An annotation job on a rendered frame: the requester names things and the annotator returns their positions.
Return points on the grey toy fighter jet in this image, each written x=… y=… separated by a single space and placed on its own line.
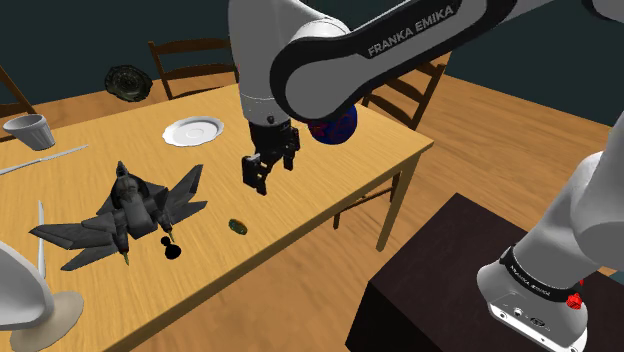
x=131 y=207

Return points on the dark round ornate dish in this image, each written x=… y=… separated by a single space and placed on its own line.
x=128 y=83

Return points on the small black figure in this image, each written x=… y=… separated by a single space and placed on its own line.
x=171 y=251

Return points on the thin white stick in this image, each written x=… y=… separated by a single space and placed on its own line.
x=41 y=234

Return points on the small green oval object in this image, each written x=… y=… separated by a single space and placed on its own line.
x=238 y=226

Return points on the dark wooden chair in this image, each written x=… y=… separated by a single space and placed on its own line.
x=419 y=92
x=14 y=105
x=187 y=46

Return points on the blue ball with red pattern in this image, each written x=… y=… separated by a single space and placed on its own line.
x=336 y=131

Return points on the wooden table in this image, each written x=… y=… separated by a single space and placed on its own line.
x=302 y=180

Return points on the white ribbed cup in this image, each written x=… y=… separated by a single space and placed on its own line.
x=31 y=131

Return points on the white plate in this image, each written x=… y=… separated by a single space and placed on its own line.
x=192 y=130

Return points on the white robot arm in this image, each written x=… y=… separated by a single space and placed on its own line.
x=273 y=44

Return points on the dark robot stand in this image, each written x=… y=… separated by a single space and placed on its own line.
x=429 y=273

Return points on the silver knife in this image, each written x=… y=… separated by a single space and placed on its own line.
x=44 y=158

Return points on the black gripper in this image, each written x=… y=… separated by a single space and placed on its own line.
x=270 y=139

